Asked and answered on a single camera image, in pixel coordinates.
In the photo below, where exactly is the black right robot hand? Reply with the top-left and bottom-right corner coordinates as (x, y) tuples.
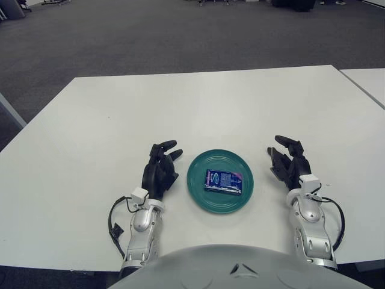
(266, 135), (312, 192)

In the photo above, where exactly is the green round plate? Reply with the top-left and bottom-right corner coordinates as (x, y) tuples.
(186, 149), (254, 215)

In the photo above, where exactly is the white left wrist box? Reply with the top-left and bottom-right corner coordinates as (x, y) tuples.
(131, 187), (149, 211)

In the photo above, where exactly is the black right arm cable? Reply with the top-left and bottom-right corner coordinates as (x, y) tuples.
(312, 195), (346, 252)

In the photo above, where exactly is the dark office chair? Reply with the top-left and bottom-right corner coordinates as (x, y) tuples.
(0, 0), (32, 20)

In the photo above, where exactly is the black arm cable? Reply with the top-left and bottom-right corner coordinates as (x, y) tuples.
(108, 196), (136, 259)
(312, 195), (346, 252)

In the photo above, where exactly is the large black background object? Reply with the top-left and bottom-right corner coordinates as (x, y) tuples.
(272, 0), (316, 12)

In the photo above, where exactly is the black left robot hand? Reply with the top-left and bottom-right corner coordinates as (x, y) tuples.
(141, 139), (184, 202)

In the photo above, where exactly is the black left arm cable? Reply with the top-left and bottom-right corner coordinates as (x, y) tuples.
(108, 196), (136, 259)

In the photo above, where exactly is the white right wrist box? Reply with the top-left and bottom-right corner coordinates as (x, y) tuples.
(299, 174), (322, 196)

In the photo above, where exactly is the blue gum pack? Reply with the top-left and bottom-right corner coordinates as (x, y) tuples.
(203, 169), (243, 195)

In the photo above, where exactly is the grey desk corner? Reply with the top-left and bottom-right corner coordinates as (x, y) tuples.
(0, 92), (28, 129)

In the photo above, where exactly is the grey robot torso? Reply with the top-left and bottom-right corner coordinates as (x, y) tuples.
(108, 244), (362, 289)

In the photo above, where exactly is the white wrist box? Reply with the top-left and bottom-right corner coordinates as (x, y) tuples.
(299, 174), (322, 196)
(131, 187), (149, 211)

